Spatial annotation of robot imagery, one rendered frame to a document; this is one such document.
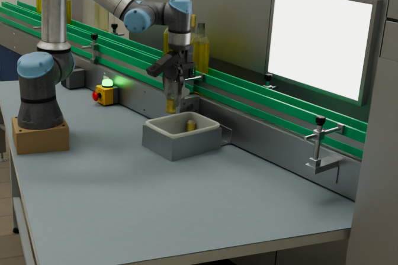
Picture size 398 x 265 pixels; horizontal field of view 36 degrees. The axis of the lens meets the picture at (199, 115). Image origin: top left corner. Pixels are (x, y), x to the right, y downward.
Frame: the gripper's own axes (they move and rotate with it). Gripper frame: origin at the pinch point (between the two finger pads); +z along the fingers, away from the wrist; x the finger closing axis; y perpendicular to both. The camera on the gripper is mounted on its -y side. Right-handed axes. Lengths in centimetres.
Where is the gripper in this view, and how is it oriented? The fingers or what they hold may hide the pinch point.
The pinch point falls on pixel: (171, 102)
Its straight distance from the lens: 207.3
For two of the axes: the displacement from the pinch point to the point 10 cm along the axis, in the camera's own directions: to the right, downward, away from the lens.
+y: 7.6, -1.7, 6.2
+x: -6.4, -2.8, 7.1
